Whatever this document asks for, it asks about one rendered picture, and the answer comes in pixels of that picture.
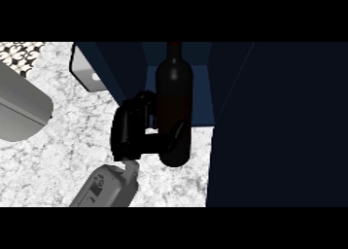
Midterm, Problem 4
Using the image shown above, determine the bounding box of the navy blue cabinet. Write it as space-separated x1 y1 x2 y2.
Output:
73 41 218 128

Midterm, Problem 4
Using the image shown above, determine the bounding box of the navy blue cabinet door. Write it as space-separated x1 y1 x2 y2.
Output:
205 41 348 208

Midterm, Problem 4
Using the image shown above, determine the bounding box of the large pale grey appliance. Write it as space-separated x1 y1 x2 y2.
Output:
0 53 56 143

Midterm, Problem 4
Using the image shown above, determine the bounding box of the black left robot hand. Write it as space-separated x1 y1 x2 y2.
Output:
110 89 189 162

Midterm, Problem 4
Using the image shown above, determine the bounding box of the dark wine bottle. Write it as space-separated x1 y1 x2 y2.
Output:
155 41 195 168

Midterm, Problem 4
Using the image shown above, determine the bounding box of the small silver appliance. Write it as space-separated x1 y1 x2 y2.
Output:
69 43 110 93

